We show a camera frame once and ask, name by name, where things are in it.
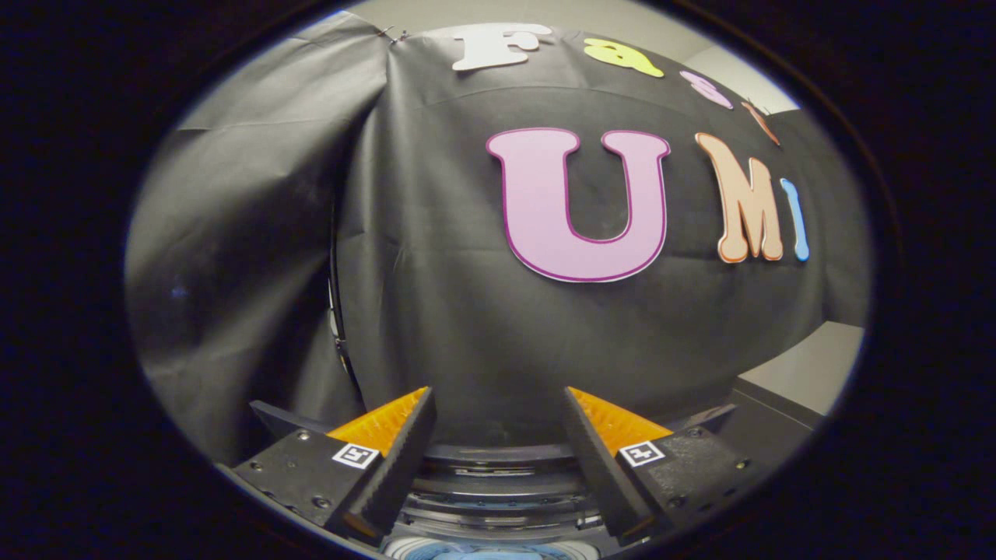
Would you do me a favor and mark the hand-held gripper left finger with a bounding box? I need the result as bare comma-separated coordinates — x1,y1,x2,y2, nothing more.
214,387,437,547

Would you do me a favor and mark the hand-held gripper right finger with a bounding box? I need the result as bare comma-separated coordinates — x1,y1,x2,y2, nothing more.
562,387,787,545

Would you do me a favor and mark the light blue shirt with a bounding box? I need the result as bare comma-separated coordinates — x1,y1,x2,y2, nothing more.
420,542,561,560

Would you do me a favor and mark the black backdrop cloth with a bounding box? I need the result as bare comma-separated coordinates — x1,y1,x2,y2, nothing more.
124,12,871,467

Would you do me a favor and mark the beige mini fridge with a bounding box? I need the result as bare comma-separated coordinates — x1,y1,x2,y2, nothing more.
731,320,866,467

